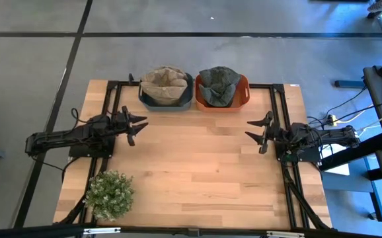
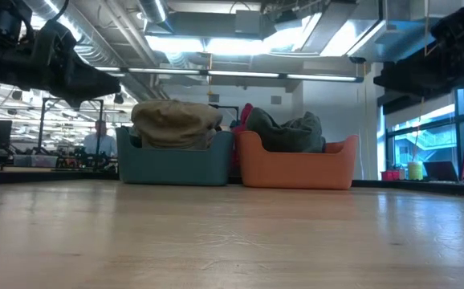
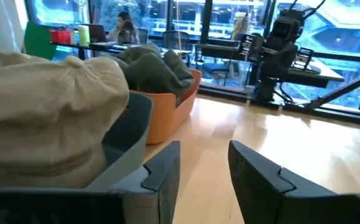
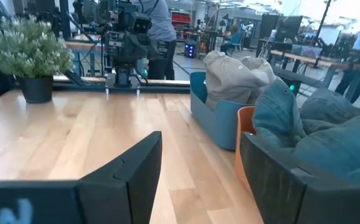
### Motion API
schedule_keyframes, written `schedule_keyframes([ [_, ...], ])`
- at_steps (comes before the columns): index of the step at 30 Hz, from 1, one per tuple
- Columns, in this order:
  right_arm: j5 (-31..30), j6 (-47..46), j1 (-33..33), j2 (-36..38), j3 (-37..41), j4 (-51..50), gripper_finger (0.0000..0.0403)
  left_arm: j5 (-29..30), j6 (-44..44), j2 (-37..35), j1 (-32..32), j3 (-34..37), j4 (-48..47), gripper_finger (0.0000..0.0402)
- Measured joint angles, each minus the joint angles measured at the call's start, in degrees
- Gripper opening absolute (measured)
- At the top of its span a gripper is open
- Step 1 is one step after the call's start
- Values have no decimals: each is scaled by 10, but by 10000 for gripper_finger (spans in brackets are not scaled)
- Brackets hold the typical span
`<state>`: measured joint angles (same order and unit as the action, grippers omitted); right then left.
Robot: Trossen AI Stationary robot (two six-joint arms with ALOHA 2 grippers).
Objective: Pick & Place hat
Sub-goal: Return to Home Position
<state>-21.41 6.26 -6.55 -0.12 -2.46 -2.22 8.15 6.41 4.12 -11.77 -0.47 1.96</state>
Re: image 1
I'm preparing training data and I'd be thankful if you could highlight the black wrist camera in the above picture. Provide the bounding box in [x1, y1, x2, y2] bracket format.
[90, 113, 112, 131]
[289, 122, 309, 138]

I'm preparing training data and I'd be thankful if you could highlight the teal plastic bin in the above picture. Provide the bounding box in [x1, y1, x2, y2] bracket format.
[137, 71, 195, 112]

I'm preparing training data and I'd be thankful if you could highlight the black camera rig beam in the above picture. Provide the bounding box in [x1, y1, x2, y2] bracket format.
[0, 223, 382, 238]

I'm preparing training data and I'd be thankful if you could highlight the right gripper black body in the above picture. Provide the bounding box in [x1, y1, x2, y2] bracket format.
[259, 110, 293, 155]

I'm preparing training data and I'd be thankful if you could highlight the white box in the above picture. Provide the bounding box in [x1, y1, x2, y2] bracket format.
[312, 141, 351, 177]

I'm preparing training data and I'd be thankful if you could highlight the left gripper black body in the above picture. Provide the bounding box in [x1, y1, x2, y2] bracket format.
[114, 105, 137, 147]

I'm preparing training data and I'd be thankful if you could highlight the green artificial potted plant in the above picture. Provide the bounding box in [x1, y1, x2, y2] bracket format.
[82, 169, 136, 223]

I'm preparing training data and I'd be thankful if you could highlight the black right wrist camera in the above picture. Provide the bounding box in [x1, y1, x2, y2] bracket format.
[289, 122, 309, 138]

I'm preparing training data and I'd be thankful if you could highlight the silver metal bracket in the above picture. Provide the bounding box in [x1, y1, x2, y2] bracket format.
[266, 230, 306, 238]
[83, 227, 122, 235]

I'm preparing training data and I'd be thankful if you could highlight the orange plastic bin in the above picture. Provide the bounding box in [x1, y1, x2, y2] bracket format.
[194, 73, 251, 114]

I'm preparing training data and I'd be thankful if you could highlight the blue floor bar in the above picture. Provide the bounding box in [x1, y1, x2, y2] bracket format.
[334, 79, 366, 89]

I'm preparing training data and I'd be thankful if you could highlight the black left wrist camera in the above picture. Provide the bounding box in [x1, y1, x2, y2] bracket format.
[90, 113, 112, 131]

